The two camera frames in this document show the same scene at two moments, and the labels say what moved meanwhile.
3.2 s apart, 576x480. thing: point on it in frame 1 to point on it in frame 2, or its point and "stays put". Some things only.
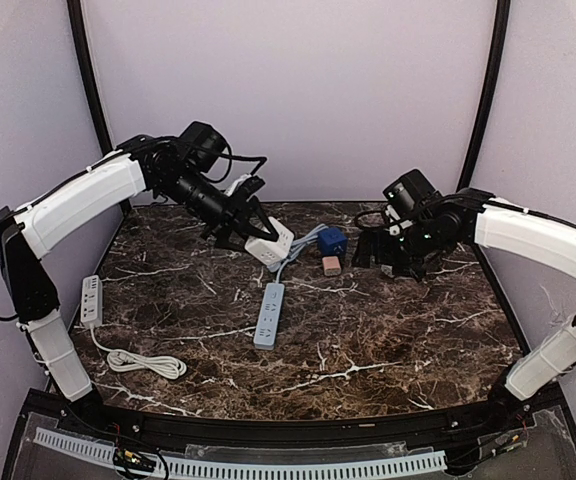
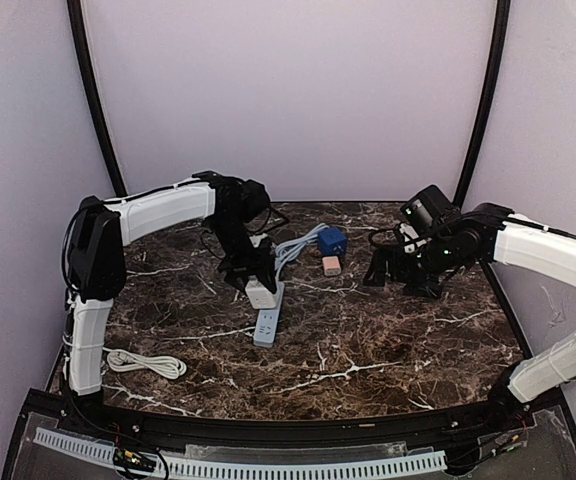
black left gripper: [235, 218] to [246, 263]
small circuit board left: [128, 459] stays put
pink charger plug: [331, 266] stays put
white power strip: [91, 317] stays put
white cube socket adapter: [271, 253] to [260, 296]
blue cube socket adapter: [332, 242] stays put
